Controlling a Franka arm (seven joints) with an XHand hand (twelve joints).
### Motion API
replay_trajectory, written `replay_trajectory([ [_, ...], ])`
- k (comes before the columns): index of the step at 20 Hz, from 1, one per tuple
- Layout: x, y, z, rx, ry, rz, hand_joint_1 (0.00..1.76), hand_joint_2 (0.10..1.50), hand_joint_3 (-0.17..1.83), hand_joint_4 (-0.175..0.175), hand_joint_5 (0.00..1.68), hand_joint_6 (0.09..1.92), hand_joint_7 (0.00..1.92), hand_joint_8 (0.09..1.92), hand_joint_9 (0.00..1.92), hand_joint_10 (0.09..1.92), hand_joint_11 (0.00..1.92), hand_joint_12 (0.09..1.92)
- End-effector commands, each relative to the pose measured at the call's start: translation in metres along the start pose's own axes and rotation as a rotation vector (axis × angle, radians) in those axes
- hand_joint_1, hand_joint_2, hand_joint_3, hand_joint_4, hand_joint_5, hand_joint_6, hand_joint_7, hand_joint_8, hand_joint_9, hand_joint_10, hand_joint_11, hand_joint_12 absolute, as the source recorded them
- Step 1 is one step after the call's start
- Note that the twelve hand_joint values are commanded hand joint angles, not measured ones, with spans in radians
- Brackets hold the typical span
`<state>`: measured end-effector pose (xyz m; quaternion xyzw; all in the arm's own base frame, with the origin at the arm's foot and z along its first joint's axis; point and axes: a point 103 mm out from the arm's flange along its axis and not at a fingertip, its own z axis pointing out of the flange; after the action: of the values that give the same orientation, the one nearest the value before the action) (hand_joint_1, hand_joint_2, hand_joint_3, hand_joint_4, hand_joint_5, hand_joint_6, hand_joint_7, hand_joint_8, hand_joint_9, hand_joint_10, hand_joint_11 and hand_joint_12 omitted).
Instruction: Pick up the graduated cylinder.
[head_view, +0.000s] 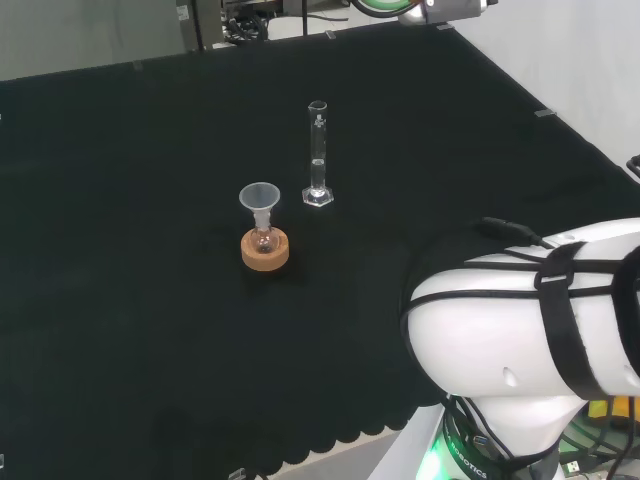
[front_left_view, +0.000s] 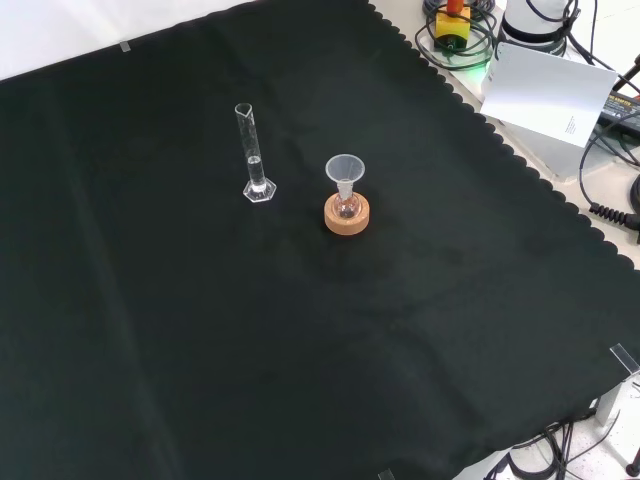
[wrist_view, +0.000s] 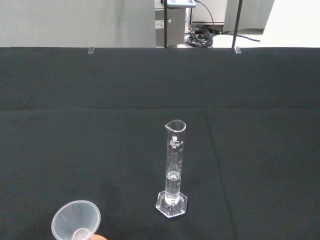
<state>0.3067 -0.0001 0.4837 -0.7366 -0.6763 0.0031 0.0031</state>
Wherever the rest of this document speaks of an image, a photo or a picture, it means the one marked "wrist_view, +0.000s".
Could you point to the black tripod pole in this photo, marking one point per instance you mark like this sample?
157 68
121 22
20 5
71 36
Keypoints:
237 22
165 25

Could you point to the clear cloth clip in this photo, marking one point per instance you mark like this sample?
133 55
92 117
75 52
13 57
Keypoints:
238 50
91 50

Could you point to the clear plastic funnel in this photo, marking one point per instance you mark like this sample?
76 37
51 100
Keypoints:
72 220

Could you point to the grey-blue device box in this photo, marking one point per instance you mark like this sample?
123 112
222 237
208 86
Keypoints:
181 2

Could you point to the black bench cloth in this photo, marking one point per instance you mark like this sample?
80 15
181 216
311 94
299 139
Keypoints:
75 125

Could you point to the grey metal cabinet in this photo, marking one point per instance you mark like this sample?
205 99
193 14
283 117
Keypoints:
175 30

